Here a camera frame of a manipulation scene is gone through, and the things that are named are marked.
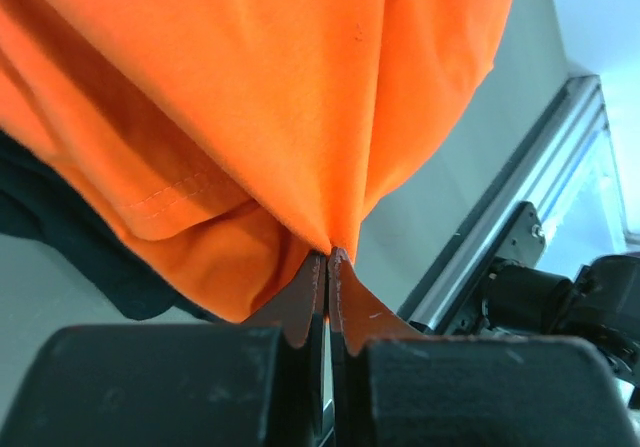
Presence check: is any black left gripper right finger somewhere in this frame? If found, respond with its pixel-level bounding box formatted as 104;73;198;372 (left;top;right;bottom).
327;249;639;446

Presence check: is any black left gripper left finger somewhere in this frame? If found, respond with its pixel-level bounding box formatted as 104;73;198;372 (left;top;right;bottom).
1;253;326;446

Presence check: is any orange t shirt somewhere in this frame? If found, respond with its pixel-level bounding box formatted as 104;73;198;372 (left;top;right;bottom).
1;0;512;322

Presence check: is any black t shirt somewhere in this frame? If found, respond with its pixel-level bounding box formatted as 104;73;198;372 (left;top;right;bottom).
1;133;217;322

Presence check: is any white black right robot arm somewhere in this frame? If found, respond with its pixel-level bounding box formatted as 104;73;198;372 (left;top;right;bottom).
328;250;639;446

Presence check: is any aluminium rail frame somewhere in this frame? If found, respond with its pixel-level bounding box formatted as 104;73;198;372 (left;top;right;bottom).
398;75;629;332

